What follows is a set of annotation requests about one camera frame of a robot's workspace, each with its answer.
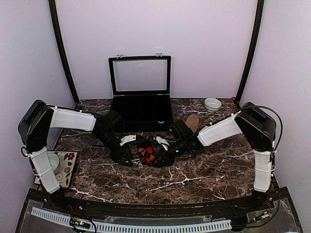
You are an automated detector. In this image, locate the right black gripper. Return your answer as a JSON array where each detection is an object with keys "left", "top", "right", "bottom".
[{"left": 153, "top": 139, "right": 188, "bottom": 167}]

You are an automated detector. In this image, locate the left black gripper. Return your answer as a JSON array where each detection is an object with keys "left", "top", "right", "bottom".
[{"left": 95, "top": 131, "right": 134, "bottom": 167}]

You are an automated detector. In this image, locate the argyle red orange black sock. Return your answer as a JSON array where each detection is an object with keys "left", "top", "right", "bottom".
[{"left": 137, "top": 141, "right": 162, "bottom": 167}]

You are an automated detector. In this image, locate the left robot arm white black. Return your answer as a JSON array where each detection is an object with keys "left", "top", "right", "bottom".
[{"left": 17, "top": 100, "right": 133, "bottom": 212}]

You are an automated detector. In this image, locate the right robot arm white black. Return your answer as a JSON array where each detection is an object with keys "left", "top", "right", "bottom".
[{"left": 147, "top": 102, "right": 283, "bottom": 211}]

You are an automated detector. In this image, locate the tan brown sock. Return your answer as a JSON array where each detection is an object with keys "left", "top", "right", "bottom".
[{"left": 186, "top": 114, "right": 199, "bottom": 133}]

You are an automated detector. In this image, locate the pale green bowl at back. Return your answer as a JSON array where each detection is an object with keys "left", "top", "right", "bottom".
[{"left": 204, "top": 98, "right": 222, "bottom": 113}]

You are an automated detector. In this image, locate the floral patterned mat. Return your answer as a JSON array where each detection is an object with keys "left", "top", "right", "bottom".
[{"left": 48, "top": 150, "right": 77, "bottom": 188}]

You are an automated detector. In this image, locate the black display case glass lid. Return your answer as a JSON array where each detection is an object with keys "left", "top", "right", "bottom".
[{"left": 108, "top": 55, "right": 173, "bottom": 133}]

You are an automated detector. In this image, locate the pale green bowl on mat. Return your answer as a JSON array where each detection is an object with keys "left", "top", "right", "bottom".
[{"left": 48, "top": 153, "right": 60, "bottom": 174}]

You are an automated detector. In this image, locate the green circuit board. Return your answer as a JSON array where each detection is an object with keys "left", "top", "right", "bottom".
[{"left": 69, "top": 218, "right": 91, "bottom": 230}]

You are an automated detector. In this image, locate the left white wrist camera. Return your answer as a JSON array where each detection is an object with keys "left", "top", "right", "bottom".
[{"left": 120, "top": 134, "right": 136, "bottom": 146}]

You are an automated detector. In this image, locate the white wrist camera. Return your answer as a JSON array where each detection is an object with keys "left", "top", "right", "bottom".
[
  {"left": 154, "top": 135, "right": 170, "bottom": 151},
  {"left": 120, "top": 134, "right": 136, "bottom": 146}
]

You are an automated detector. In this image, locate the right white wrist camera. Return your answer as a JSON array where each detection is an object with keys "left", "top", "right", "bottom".
[{"left": 154, "top": 135, "right": 170, "bottom": 151}]

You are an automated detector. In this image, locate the black front rail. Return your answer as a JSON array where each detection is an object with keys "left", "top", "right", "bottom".
[{"left": 22, "top": 187, "right": 295, "bottom": 219}]

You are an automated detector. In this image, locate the white slotted cable duct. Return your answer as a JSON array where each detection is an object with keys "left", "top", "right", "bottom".
[{"left": 31, "top": 207, "right": 232, "bottom": 233}]

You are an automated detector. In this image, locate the right black frame post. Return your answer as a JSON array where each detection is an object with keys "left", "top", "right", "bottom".
[{"left": 234, "top": 0, "right": 264, "bottom": 106}]

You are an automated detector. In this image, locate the black frame post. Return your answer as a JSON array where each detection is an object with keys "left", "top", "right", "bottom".
[
  {"left": 234, "top": 0, "right": 264, "bottom": 106},
  {"left": 48, "top": 0, "right": 80, "bottom": 104}
]

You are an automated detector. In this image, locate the left black frame post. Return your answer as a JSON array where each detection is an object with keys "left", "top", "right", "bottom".
[{"left": 48, "top": 0, "right": 80, "bottom": 104}]

